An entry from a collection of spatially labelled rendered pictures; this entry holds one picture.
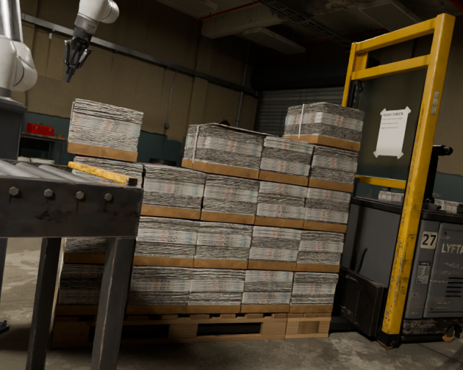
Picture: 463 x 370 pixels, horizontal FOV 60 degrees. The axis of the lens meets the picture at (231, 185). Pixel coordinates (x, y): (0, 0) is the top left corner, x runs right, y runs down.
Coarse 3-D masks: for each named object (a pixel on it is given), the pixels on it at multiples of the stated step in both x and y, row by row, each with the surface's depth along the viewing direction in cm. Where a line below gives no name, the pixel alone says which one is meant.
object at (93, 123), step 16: (80, 112) 165; (96, 112) 167; (112, 112) 170; (128, 112) 172; (80, 128) 166; (96, 128) 169; (112, 128) 171; (128, 128) 174; (96, 144) 169; (112, 144) 172; (128, 144) 174
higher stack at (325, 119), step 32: (288, 128) 239; (320, 128) 210; (352, 128) 218; (320, 160) 212; (352, 160) 220; (320, 192) 215; (320, 256) 219; (320, 288) 222; (288, 320) 215; (320, 320) 223
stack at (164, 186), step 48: (144, 192) 178; (192, 192) 187; (240, 192) 197; (288, 192) 207; (96, 240) 172; (144, 240) 180; (192, 240) 188; (240, 240) 198; (288, 240) 210; (96, 288) 175; (144, 288) 183; (192, 288) 191; (240, 288) 201; (288, 288) 212; (192, 336) 194; (240, 336) 205
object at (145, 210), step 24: (168, 216) 183; (192, 216) 187; (216, 216) 192; (240, 216) 197; (144, 264) 181; (168, 264) 185; (192, 264) 190; (216, 264) 195; (240, 264) 200; (264, 264) 205; (288, 264) 211; (72, 312) 171; (96, 312) 175; (144, 312) 183; (168, 312) 188; (192, 312) 193; (216, 312) 198; (240, 312) 204; (264, 312) 208
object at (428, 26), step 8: (416, 24) 228; (424, 24) 223; (432, 24) 218; (392, 32) 245; (400, 32) 239; (408, 32) 233; (416, 32) 228; (424, 32) 225; (432, 32) 223; (368, 40) 264; (376, 40) 257; (384, 40) 250; (392, 40) 245; (400, 40) 243; (360, 48) 271; (368, 48) 266; (376, 48) 264
